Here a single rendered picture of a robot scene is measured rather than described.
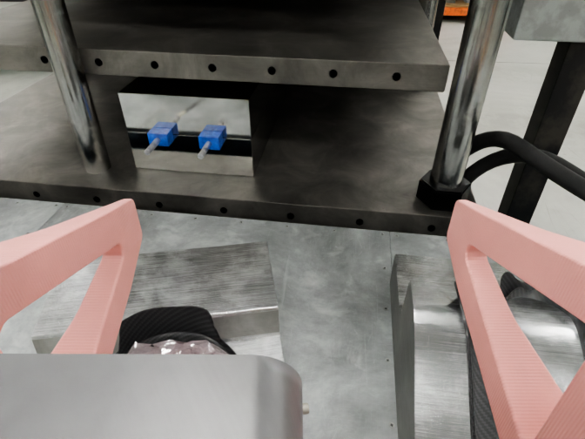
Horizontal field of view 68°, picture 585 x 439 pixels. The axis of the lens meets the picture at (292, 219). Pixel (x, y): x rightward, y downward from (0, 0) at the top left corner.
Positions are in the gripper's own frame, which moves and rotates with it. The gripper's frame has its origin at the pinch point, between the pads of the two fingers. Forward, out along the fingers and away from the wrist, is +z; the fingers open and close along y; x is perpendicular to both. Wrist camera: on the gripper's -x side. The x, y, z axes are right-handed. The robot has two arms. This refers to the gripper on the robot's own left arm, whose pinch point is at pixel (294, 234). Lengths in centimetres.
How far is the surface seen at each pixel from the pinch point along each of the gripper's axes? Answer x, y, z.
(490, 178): 117, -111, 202
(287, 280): 39, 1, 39
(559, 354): 27.1, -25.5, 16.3
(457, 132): 25, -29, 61
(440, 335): 26.9, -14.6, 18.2
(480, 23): 7, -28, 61
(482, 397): 29.7, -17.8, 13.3
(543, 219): 118, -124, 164
